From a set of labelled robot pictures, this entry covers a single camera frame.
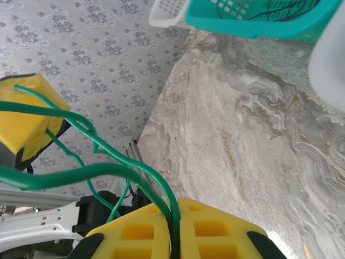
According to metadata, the white perforated plastic basket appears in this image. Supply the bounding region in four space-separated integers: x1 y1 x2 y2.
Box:
308 0 345 114
149 0 191 28

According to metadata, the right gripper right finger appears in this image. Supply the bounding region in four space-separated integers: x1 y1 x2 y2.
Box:
177 197 288 259

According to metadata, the teal perforated plastic basket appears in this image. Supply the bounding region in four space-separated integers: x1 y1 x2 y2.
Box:
184 0 343 44

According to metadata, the long aluminium base rail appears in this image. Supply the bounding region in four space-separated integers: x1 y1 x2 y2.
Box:
0 188 81 207

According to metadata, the aluminium table side rail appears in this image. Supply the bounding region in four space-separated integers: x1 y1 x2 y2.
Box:
128 139 154 195

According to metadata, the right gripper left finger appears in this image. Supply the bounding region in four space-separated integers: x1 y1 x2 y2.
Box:
68 202 173 259

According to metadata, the thin green cable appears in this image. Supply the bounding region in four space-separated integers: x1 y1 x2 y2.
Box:
13 84 133 224
0 100 182 259

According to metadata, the thin dark grey cable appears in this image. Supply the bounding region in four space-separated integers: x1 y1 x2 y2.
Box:
217 0 321 22

